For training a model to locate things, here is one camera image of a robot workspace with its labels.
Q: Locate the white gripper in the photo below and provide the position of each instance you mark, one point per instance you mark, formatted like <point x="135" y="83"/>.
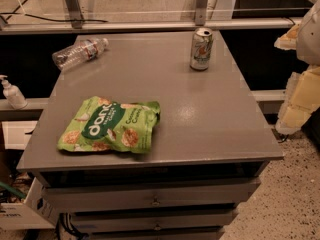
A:
<point x="309" y="39"/>

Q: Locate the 7up soda can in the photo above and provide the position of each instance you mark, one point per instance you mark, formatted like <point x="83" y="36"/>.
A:
<point x="201" y="47"/>

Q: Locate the green rice chip bag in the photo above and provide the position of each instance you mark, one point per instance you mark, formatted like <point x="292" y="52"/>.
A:
<point x="103" y="125"/>

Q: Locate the clear plastic water bottle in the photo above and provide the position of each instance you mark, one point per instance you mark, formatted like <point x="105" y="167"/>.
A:
<point x="79" y="53"/>

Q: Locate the white pump dispenser bottle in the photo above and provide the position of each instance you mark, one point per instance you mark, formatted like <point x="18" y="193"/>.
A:
<point x="13" y="94"/>

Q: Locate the white cardboard box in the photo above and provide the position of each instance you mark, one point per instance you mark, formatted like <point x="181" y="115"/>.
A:
<point x="35" y="212"/>

